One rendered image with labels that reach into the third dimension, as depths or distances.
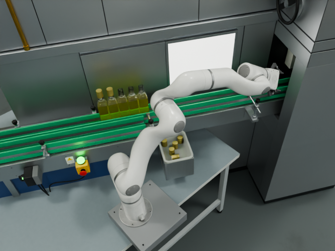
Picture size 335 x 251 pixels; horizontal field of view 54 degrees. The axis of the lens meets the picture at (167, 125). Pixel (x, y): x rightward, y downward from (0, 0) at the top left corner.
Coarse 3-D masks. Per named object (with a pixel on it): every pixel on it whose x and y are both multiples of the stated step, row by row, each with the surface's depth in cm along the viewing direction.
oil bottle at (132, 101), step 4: (128, 96) 187; (132, 96) 186; (136, 96) 187; (128, 100) 187; (132, 100) 187; (136, 100) 187; (128, 104) 192; (132, 104) 189; (136, 104) 189; (132, 108) 191; (136, 108) 191; (132, 112) 193; (136, 112) 194
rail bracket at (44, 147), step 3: (39, 141) 176; (42, 141) 176; (42, 144) 176; (45, 144) 180; (42, 147) 178; (45, 147) 178; (42, 150) 179; (45, 150) 180; (45, 153) 182; (48, 153) 184; (45, 156) 183; (48, 156) 184; (51, 156) 185
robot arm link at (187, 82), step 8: (184, 72) 137; (192, 72) 136; (200, 72) 138; (208, 72) 139; (176, 80) 136; (184, 80) 134; (192, 80) 135; (200, 80) 136; (208, 80) 138; (168, 88) 139; (176, 88) 136; (184, 88) 135; (192, 88) 136; (200, 88) 138; (208, 88) 141; (152, 96) 147; (160, 96) 144; (168, 96) 143; (176, 96) 139; (184, 96) 139; (152, 104) 146
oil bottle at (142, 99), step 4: (144, 92) 188; (140, 96) 187; (144, 96) 187; (140, 100) 188; (144, 100) 189; (140, 104) 190; (144, 104) 191; (148, 104) 192; (140, 108) 192; (144, 108) 193; (148, 108) 194; (140, 112) 195; (144, 112) 195
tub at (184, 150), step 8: (176, 136) 202; (184, 136) 197; (160, 144) 193; (168, 144) 202; (184, 144) 200; (168, 152) 198; (176, 152) 197; (184, 152) 197; (192, 152) 188; (168, 160) 193; (176, 160) 184
